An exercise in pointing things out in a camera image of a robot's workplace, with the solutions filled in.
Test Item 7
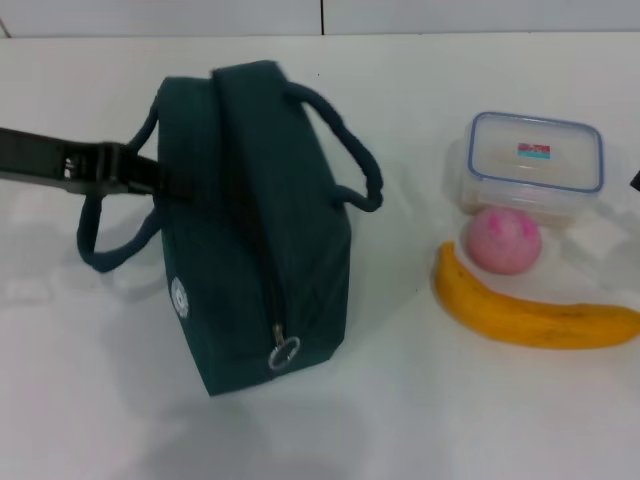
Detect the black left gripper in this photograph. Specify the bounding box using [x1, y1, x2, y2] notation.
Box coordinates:
[0, 127, 202, 202]

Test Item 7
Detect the yellow banana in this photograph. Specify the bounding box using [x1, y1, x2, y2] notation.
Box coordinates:
[433, 240, 640, 350]

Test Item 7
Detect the pink ball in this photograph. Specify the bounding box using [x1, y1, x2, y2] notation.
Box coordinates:
[465, 208, 544, 276]

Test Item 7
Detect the clear container with blue-rimmed lid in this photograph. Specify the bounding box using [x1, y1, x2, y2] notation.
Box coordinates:
[459, 110, 605, 221]

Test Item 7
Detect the dark teal insulated lunch bag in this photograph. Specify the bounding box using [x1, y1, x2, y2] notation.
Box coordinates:
[74, 59, 386, 399]

